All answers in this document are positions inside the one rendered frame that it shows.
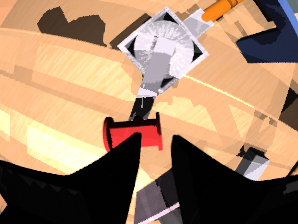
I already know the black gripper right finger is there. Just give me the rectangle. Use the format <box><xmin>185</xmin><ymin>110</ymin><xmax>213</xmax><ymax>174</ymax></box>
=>
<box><xmin>170</xmin><ymin>135</ymin><xmax>298</xmax><ymax>224</ymax></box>

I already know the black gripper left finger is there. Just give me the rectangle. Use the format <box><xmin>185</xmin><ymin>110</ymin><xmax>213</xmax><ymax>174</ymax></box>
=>
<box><xmin>0</xmin><ymin>132</ymin><xmax>142</xmax><ymax>224</ymax></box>

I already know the hammer with wooden handle and dark head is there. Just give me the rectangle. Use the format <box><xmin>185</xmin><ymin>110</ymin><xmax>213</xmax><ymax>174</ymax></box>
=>
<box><xmin>287</xmin><ymin>164</ymin><xmax>298</xmax><ymax>177</ymax></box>

